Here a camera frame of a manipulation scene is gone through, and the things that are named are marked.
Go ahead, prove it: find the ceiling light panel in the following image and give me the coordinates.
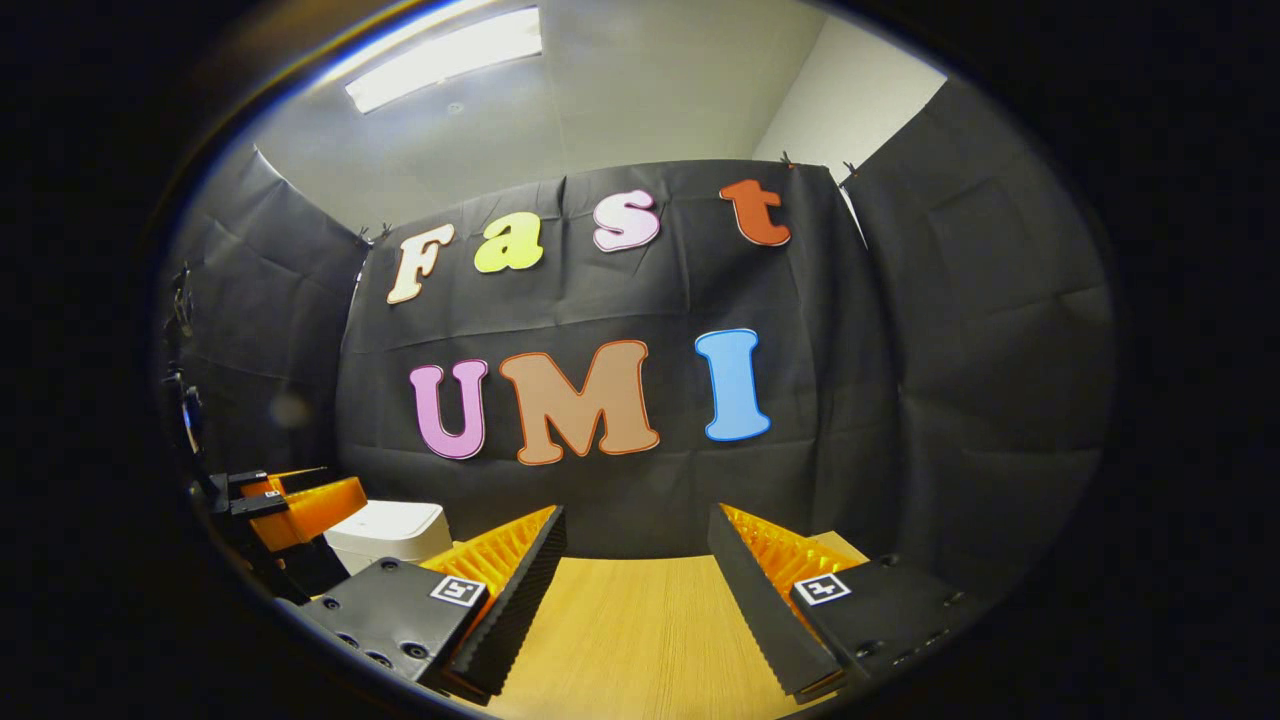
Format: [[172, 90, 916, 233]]
[[345, 5, 544, 114]]

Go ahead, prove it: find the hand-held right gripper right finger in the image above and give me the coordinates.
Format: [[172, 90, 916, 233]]
[[708, 502, 979, 704]]

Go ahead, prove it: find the black backdrop cloth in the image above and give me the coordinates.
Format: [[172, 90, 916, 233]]
[[155, 75, 1119, 601]]

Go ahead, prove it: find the white desktop garbage bin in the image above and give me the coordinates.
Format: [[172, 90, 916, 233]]
[[323, 500, 454, 578]]

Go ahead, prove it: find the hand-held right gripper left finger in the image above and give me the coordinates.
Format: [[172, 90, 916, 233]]
[[298, 505, 568, 706]]

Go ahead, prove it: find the wooden desktop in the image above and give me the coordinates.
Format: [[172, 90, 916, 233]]
[[450, 530, 871, 720]]

